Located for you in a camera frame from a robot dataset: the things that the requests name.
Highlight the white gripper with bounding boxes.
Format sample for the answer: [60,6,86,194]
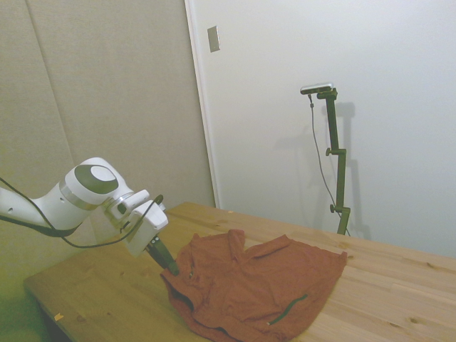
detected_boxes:
[125,202,180,277]

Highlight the rust red shorts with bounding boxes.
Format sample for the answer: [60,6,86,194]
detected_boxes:
[159,229,348,342]

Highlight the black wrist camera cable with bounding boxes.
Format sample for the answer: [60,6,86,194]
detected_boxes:
[0,176,165,249]

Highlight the white door frame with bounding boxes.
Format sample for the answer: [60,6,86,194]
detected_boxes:
[184,0,222,209]

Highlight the black jointed camera stand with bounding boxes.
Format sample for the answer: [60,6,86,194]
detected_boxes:
[316,88,353,237]

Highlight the grey wall switch plate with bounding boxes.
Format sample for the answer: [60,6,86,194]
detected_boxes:
[207,25,222,53]

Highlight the silver exterior camera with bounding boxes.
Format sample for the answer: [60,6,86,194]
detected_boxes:
[299,81,336,95]

